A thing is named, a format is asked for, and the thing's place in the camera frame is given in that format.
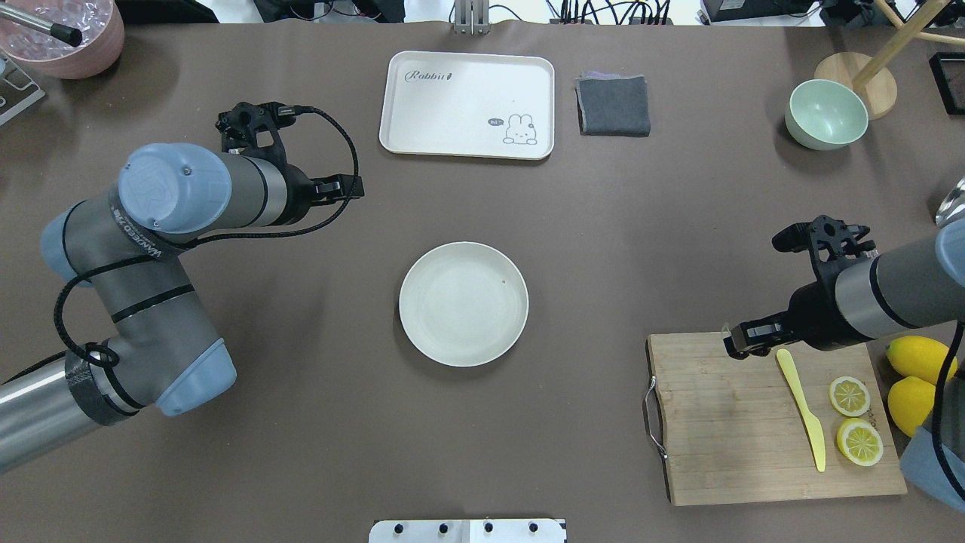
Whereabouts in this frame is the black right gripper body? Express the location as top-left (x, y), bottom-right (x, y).
top-left (771, 214), bottom-right (878, 291)

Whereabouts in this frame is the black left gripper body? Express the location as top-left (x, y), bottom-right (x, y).
top-left (217, 102), bottom-right (297, 170)

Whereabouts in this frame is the cream round plate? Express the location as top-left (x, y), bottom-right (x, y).
top-left (397, 241), bottom-right (530, 368)

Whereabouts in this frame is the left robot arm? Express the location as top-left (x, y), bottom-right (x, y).
top-left (1, 102), bottom-right (364, 472)

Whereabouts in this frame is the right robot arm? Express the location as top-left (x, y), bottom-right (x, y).
top-left (721, 216), bottom-right (964, 510)

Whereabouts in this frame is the cream rabbit tray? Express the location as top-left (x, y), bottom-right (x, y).
top-left (379, 51), bottom-right (555, 161)

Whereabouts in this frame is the black tray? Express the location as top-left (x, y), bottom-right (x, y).
top-left (928, 51), bottom-right (964, 115)

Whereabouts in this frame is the wooden cutting board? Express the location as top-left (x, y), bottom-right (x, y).
top-left (647, 331), bottom-right (907, 506)

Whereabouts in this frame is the yellow plastic knife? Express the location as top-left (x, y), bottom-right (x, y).
top-left (776, 348), bottom-right (826, 472)

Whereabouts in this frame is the lemon slice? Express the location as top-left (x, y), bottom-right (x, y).
top-left (828, 376), bottom-right (872, 417)
top-left (835, 417), bottom-right (884, 467)

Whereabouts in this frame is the metal scoop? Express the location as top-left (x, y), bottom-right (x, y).
top-left (934, 176), bottom-right (965, 229)

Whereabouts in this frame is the mint green bowl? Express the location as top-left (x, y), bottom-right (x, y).
top-left (783, 79), bottom-right (871, 151)

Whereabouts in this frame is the round yellow lemon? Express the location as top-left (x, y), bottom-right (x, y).
top-left (887, 376), bottom-right (936, 439)

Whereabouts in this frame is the wooden mug tree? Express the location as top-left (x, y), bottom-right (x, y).
top-left (813, 1), bottom-right (963, 121)

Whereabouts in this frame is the pink bowl with ice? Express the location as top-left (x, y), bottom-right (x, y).
top-left (1, 1), bottom-right (125, 79)

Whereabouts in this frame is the white cup rack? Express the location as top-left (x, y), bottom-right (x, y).
top-left (0, 54), bottom-right (46, 126)

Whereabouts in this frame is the grey folded cloth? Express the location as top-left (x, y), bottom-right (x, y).
top-left (575, 72), bottom-right (651, 137)

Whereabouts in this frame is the metal ice scoop handle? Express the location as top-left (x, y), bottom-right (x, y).
top-left (1, 2), bottom-right (83, 48)

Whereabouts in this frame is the aluminium frame post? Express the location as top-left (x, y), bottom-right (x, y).
top-left (452, 0), bottom-right (492, 35)

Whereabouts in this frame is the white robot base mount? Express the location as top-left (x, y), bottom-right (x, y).
top-left (368, 518), bottom-right (568, 542)

